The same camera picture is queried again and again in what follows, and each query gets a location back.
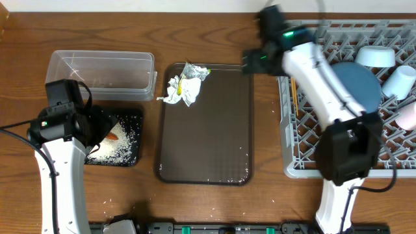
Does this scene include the dark brown serving tray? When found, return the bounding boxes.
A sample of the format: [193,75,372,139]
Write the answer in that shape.
[155,64,254,186]

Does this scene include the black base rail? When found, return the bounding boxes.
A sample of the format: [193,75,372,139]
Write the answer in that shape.
[90,222,391,234]

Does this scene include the silver foil wrapper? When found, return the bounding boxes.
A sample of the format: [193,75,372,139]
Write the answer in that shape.
[179,62,211,81]

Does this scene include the black waste tray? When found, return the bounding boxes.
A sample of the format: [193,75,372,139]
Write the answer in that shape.
[85,107,143,167]

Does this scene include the light blue cup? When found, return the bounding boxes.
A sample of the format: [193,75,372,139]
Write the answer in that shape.
[382,66,415,100]

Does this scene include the pile of white rice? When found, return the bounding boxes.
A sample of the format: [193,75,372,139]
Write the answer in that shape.
[86,123,132,166]

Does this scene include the white pink cup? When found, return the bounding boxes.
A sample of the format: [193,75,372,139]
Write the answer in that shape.
[395,102,416,131]

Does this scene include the small light blue bowl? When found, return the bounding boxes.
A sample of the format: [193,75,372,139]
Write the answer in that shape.
[355,45,395,68]

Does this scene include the clear plastic bin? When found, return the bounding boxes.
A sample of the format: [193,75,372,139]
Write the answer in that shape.
[45,50,157,101]

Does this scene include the orange carrot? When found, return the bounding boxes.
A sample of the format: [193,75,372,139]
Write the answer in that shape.
[106,133,118,140]

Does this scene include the white paper napkin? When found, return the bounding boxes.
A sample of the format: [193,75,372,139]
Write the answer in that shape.
[157,75,202,107]

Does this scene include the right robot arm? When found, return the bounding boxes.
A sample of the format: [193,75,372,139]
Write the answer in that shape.
[242,27,382,233]

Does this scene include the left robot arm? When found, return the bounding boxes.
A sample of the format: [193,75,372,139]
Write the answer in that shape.
[28,104,118,233]

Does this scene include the grey dishwasher rack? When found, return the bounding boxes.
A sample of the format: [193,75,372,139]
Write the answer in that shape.
[276,19,415,179]

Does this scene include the large blue plate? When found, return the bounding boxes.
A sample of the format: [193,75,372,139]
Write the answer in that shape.
[331,62,382,112]

